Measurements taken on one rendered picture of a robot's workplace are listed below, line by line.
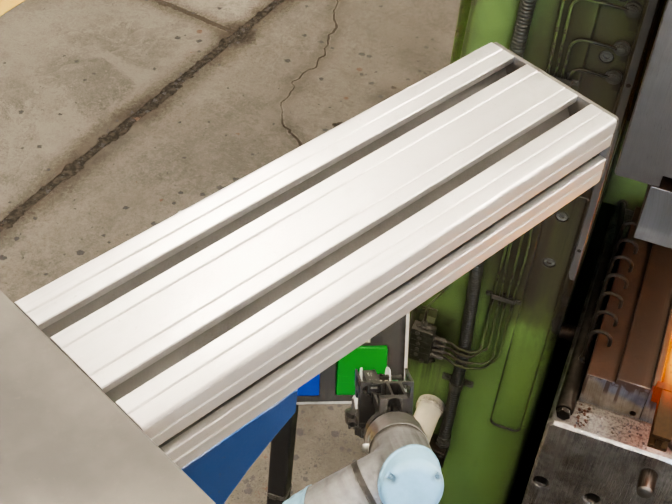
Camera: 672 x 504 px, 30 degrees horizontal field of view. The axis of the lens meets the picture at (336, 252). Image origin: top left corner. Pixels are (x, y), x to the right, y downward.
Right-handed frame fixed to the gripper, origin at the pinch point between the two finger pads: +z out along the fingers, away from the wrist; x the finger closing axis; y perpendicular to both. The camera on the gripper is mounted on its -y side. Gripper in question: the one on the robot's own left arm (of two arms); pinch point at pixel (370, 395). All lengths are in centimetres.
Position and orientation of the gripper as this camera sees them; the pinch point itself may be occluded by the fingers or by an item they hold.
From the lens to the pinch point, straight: 177.5
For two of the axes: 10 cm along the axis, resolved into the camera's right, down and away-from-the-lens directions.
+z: -1.1, -2.5, 9.6
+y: 0.3, -9.7, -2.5
